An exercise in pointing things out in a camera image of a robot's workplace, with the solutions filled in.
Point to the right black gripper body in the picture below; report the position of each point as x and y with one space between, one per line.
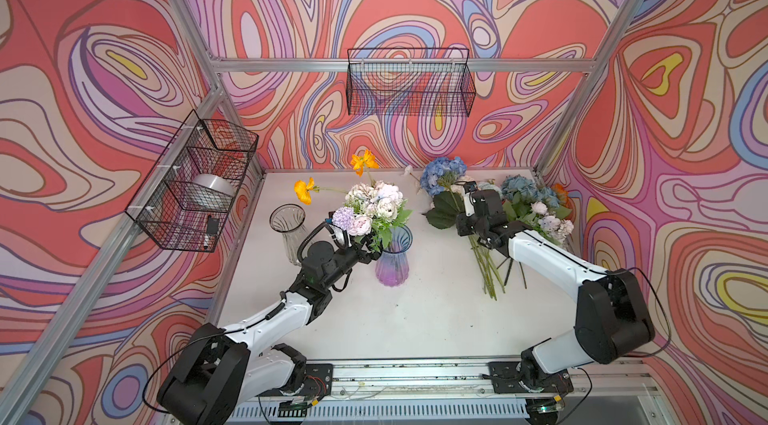
474 191

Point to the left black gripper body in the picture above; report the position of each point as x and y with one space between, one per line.
363 251

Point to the blue purple glass vase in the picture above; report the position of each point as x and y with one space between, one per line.
392 269

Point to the white purple mixed bouquet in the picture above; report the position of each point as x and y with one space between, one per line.
370 214

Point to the clear ribbed glass vase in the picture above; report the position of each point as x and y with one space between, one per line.
288 220

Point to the blue hydrangea flower stem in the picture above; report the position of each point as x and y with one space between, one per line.
443 179

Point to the orange poppy flower stem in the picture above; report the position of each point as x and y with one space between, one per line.
363 165

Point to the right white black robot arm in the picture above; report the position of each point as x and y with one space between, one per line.
612 317

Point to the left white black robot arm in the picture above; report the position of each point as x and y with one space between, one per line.
221 368

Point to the teal white bouquet right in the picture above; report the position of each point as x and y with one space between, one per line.
541 208

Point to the pink rose flower stem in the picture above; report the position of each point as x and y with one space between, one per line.
491 276

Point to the small black device in basket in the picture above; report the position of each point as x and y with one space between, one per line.
212 226

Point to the white tape roll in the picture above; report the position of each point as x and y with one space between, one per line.
215 185

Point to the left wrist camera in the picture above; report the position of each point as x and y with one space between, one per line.
340 237

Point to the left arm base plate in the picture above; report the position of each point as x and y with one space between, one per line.
316 383

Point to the black wire basket left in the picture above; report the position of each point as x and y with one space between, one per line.
169 208

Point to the black wire basket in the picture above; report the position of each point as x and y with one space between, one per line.
409 81
169 208

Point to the black wire basket back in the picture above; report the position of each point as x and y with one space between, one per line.
409 81

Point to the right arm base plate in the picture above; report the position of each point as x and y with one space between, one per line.
517 377

